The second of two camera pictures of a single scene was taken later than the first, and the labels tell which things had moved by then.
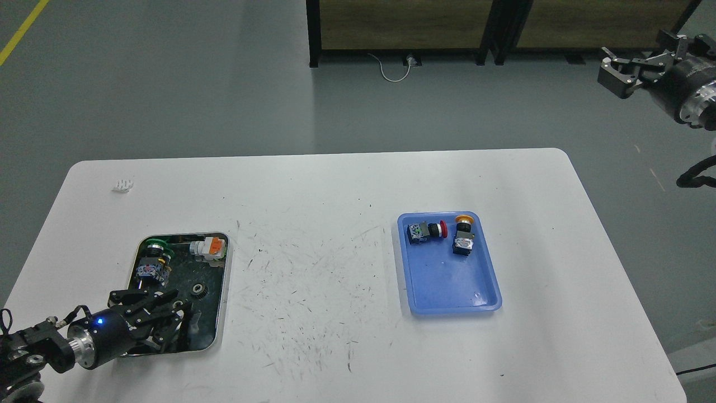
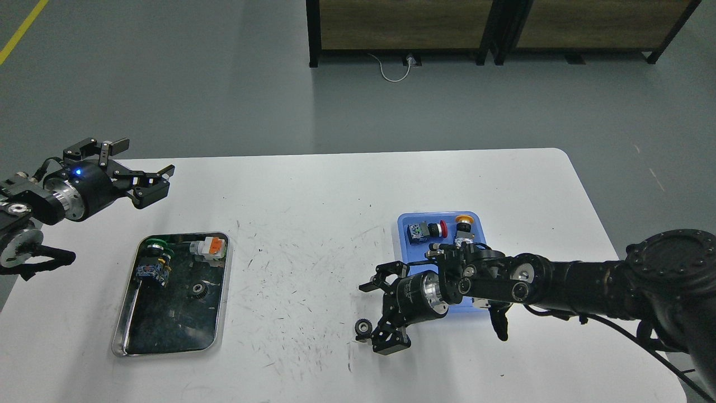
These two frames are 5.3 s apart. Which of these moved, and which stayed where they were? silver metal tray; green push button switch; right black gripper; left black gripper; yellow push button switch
Moved: left black gripper; right black gripper
Stayed: yellow push button switch; green push button switch; silver metal tray
